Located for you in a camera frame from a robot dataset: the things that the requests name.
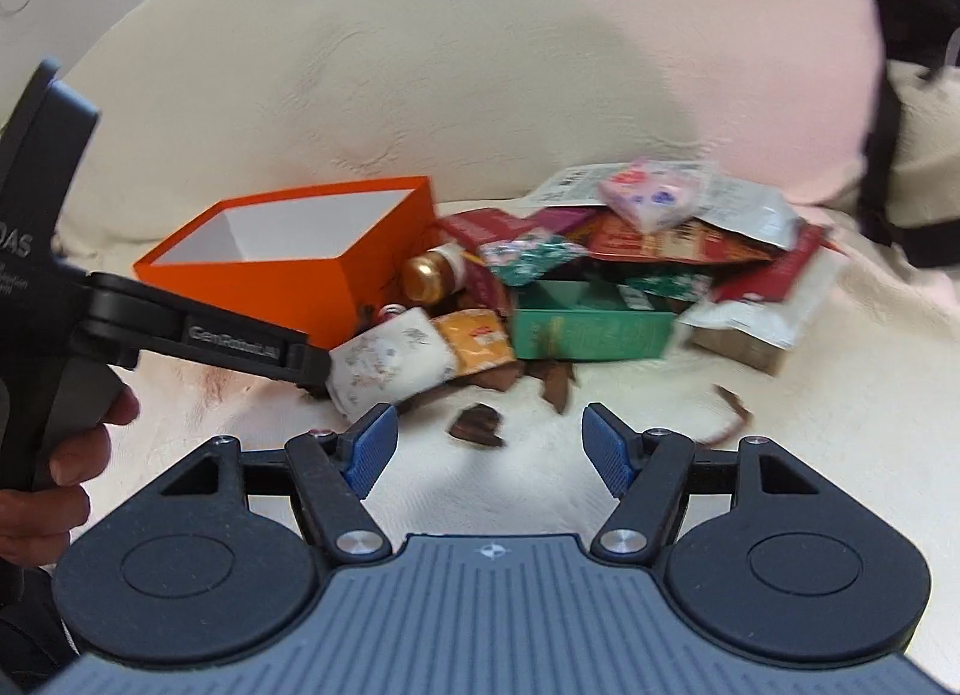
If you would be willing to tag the brown wrapped chocolate piece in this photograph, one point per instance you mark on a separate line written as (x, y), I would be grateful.
(478, 429)

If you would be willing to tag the dark red packet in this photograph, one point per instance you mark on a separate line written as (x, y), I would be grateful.
(487, 224)

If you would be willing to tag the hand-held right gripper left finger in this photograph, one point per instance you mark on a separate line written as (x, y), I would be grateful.
(371, 449)

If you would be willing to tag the white floral packet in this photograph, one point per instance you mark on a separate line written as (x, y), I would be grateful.
(382, 359)

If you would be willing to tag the green cardboard box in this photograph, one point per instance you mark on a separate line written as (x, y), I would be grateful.
(592, 335)

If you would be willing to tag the gold-capped brown bottle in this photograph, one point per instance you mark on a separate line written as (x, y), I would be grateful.
(427, 275)

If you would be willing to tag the orange cardboard box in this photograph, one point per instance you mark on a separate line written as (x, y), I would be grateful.
(300, 294)

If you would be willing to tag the silver foil packet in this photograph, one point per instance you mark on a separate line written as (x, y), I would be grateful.
(750, 211)

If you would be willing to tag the brown wrapper piece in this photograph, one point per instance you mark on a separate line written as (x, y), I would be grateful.
(731, 418)
(556, 388)

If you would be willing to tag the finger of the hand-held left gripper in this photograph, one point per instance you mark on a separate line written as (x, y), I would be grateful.
(217, 343)

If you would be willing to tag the wide red snack packet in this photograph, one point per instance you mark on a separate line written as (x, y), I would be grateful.
(675, 243)

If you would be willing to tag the red and white packet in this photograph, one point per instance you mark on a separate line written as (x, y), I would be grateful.
(765, 307)

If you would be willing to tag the person's left hand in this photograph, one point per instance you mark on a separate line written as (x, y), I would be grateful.
(79, 459)

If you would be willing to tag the white printed packet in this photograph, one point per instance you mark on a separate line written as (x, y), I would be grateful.
(562, 187)

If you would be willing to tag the brown cardboard box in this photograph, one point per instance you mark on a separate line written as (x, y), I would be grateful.
(739, 355)

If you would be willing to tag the orange snack packet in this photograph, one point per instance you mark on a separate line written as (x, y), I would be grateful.
(478, 344)

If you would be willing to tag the pink floral packet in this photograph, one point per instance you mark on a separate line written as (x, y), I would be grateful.
(646, 194)

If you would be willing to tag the green patterned packet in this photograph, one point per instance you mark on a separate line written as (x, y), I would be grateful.
(525, 256)
(667, 286)

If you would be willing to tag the white cloth bag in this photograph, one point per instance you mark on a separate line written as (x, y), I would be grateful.
(930, 140)

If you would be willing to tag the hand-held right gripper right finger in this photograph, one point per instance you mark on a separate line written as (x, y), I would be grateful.
(609, 451)

